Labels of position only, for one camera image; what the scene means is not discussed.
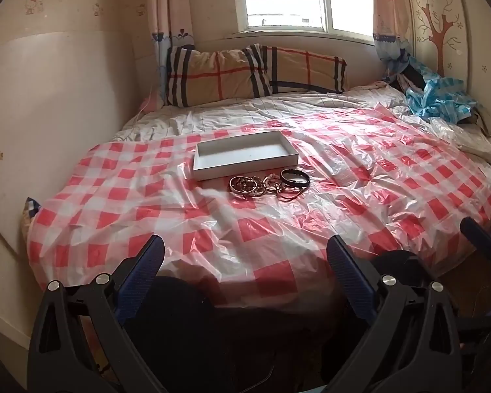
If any clear plastic sheet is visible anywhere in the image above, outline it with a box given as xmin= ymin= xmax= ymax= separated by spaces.
xmin=429 ymin=115 xmax=491 ymax=165

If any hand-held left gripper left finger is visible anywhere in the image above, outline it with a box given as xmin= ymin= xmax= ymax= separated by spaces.
xmin=27 ymin=234 xmax=166 ymax=393

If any plaid pillow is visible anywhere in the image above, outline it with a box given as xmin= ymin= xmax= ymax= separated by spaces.
xmin=245 ymin=44 xmax=349 ymax=93
xmin=165 ymin=46 xmax=273 ymax=108

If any black bag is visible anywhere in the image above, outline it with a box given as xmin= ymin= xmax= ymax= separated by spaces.
xmin=396 ymin=56 xmax=431 ymax=91

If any white bed sheet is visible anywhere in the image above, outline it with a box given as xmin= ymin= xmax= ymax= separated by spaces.
xmin=114 ymin=85 xmax=415 ymax=142

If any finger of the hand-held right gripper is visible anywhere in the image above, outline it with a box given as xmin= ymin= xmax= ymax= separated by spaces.
xmin=459 ymin=216 xmax=491 ymax=271

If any black bangle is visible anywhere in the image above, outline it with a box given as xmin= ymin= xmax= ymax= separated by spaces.
xmin=280 ymin=168 xmax=312 ymax=189

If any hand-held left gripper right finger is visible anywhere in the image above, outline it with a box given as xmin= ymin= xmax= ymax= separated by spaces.
xmin=326 ymin=235 xmax=481 ymax=393

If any red cord bracelet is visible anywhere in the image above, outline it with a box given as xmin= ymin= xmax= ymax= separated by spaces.
xmin=277 ymin=188 xmax=308 ymax=203

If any silver bangle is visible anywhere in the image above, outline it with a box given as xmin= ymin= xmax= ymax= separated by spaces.
xmin=241 ymin=175 xmax=266 ymax=199

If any white cardboard box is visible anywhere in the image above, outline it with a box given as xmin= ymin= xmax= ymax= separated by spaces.
xmin=192 ymin=130 xmax=299 ymax=181

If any window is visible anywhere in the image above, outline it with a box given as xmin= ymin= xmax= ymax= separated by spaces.
xmin=237 ymin=0 xmax=376 ymax=44

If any patterned curtain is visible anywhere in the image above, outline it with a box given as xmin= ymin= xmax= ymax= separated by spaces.
xmin=148 ymin=0 xmax=198 ymax=105
xmin=369 ymin=0 xmax=415 ymax=68

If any amber bead bracelet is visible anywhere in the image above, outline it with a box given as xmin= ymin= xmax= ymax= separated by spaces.
xmin=228 ymin=176 xmax=248 ymax=196

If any blue checked plastic cloth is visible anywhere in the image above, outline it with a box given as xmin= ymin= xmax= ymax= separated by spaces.
xmin=404 ymin=59 xmax=482 ymax=124

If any pink bead bracelet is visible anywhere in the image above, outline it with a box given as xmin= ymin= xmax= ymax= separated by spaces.
xmin=262 ymin=173 xmax=285 ymax=193

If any tree wall sticker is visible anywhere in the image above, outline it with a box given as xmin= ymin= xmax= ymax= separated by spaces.
xmin=416 ymin=0 xmax=464 ymax=75

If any red checked plastic sheet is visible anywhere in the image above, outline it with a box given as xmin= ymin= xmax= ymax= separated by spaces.
xmin=26 ymin=107 xmax=491 ymax=309

